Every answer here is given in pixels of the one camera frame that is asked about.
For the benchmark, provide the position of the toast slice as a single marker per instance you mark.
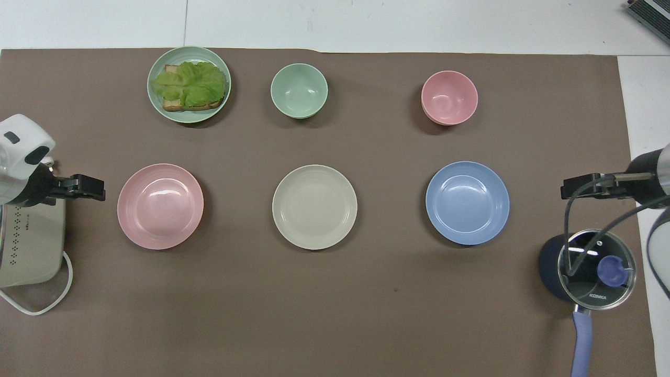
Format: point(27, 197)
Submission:
point(175, 105)

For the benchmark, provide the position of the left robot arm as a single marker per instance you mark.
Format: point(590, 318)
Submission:
point(23, 136)

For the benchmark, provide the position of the green bowl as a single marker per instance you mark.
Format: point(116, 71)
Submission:
point(299, 90)

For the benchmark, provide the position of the pink bowl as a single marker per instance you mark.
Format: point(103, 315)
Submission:
point(449, 97)

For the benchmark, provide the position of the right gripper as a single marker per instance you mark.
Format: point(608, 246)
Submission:
point(644, 180)

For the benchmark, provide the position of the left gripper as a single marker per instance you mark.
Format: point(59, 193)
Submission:
point(32, 186)

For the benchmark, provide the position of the pink plate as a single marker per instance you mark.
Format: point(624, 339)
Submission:
point(160, 206)

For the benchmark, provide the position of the green lettuce leaf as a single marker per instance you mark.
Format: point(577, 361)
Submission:
point(193, 84)

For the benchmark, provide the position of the beige plate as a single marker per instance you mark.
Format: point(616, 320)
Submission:
point(314, 207)

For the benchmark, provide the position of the glass lid blue knob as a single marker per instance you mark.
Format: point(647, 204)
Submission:
point(612, 271)

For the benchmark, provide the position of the blue plate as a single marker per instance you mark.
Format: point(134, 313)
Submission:
point(467, 202)

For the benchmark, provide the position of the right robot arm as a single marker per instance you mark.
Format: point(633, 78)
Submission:
point(665, 167)

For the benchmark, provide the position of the green plate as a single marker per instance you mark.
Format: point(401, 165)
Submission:
point(157, 107)

